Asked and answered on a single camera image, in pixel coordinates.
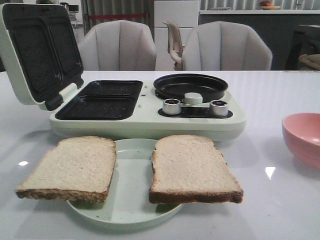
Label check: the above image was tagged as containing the bread slice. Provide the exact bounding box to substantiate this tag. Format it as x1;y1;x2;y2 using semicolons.
15;136;117;203
149;135;244;204

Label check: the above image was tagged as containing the green sandwich maker lid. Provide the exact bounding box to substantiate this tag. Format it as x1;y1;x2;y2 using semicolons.
0;3;84;111

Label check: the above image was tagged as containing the pink bowl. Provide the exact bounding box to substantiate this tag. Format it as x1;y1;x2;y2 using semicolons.
282;112;320;169

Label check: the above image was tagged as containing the green breakfast maker base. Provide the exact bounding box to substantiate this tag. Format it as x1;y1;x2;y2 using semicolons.
49;79;246;141

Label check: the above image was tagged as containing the left silver control knob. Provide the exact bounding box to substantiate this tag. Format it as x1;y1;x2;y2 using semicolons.
162;98;182;115

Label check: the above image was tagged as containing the silver control knob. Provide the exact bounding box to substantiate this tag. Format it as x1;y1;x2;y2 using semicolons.
162;98;182;115
209;100;229;117

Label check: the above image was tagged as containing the black round frying pan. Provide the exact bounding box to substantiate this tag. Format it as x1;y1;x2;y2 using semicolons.
153;73;229;103

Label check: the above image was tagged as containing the right silver control knob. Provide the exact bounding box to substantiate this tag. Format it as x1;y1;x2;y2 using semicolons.
209;100;229;117

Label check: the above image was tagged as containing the beige office chair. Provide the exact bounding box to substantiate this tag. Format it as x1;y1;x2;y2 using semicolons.
162;21;184;71

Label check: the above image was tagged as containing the left grey upholstered chair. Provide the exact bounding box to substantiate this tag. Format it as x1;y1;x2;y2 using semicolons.
78;20;157;71

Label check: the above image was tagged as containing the grey upholstered chair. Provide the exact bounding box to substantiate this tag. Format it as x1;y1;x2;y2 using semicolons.
78;20;157;71
182;21;273;71

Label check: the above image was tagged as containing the green round plate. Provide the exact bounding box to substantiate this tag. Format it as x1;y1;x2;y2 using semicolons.
68;138;182;230

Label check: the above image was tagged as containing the right grey upholstered chair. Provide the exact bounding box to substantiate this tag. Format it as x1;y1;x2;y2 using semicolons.
182;21;273;71

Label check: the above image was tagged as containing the white cabinet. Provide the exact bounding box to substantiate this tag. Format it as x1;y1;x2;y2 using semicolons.
154;0;200;71

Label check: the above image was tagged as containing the grey kitchen counter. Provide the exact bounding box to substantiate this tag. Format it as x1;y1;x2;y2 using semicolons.
199;9;320;71

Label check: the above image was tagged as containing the fruit bowl on counter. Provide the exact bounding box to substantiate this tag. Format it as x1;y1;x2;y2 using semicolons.
259;0;281;10

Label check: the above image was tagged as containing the beige cushion at right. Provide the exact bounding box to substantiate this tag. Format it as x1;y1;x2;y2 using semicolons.
298;54;320;70

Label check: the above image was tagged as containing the dark appliance at right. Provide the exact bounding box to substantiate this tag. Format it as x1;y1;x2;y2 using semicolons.
285;24;320;71

